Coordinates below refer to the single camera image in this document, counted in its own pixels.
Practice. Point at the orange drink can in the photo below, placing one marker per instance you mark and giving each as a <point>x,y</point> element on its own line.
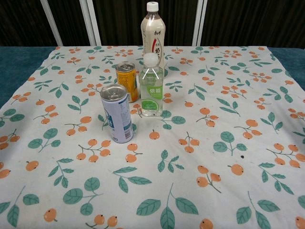
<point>125,80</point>

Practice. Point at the milk tea plastic bottle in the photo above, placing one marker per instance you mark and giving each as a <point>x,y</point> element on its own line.
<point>152,35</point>

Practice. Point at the white frame post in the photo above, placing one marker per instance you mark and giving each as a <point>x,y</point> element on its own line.
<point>200,21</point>
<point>51,23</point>
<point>91,23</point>

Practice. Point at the blue white drink can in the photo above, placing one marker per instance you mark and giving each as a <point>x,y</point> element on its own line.
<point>116,114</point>

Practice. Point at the floral orange-leaf tablecloth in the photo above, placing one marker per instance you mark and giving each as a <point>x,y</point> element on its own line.
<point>190,143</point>

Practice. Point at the clear plastic bottle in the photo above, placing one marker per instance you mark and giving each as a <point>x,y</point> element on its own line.
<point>151,95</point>

